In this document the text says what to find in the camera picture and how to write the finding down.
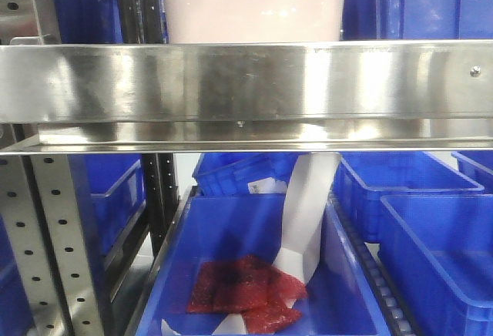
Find blue bin upper left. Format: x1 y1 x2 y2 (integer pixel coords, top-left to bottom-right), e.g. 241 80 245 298
54 0 123 44

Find blue bin rear right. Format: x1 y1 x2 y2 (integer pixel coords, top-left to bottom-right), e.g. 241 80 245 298
332 151 485 244

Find blue bin rear centre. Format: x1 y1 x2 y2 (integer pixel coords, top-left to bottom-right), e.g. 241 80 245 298
193 152 301 197

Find blue bin left shelf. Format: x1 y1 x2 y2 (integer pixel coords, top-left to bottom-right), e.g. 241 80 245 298
71 154 146 256

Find perforated steel shelf upright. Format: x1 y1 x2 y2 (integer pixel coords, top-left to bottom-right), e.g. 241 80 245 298
1 155 114 335

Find blue bin with red bags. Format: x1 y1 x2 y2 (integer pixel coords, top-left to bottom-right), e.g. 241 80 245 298
136 194 390 335

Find blue bin front right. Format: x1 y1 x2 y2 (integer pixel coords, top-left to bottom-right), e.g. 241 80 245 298
379 195 492 335

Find roller conveyor track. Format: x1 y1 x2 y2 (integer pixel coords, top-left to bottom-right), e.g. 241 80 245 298
329 193 418 336

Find stainless steel shelf rail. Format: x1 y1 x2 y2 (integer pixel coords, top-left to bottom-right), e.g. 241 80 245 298
1 40 492 154

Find black perforated upright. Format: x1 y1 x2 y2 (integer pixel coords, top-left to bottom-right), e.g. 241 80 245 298
142 153 179 257

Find red bubble wrap bags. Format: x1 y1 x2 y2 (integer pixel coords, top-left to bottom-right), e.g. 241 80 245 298
186 254 308 334

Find blue bin upper right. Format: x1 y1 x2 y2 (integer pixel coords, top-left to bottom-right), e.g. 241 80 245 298
343 0 492 40

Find white paper strip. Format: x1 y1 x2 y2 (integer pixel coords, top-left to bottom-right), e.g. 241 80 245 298
273 152 340 284

